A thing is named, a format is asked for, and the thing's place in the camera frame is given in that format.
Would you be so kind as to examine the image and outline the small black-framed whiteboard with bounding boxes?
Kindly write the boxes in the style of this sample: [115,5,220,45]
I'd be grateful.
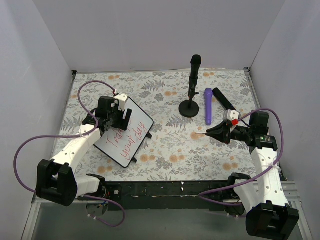
[94,98,154,168]

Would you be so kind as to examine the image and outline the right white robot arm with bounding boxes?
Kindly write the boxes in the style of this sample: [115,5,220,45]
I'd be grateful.
[205,109,299,240]

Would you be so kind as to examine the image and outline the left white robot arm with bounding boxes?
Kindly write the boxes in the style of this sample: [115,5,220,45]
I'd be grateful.
[35,93,132,207]

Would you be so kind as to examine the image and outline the black handheld microphone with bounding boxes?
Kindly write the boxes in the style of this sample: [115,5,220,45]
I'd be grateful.
[212,87,236,111]

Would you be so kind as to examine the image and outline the purple microphone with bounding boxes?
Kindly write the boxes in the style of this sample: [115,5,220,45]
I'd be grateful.
[204,88,213,126]

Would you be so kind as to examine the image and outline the black round microphone stand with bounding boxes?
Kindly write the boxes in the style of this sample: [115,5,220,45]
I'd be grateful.
[178,86,200,118]

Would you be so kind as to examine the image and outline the floral patterned table mat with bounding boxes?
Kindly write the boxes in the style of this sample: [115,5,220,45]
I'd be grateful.
[54,70,256,181]

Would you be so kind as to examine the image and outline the black microphone on stand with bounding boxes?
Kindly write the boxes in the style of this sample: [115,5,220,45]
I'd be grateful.
[188,54,202,98]

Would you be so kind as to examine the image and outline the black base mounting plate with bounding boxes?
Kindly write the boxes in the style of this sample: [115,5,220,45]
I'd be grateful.
[91,180,245,215]

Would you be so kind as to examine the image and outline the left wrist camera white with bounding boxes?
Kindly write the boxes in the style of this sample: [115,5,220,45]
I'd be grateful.
[113,93,129,112]

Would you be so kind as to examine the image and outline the wire whiteboard easel stand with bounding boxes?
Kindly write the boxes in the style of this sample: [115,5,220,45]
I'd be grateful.
[131,132,152,163]

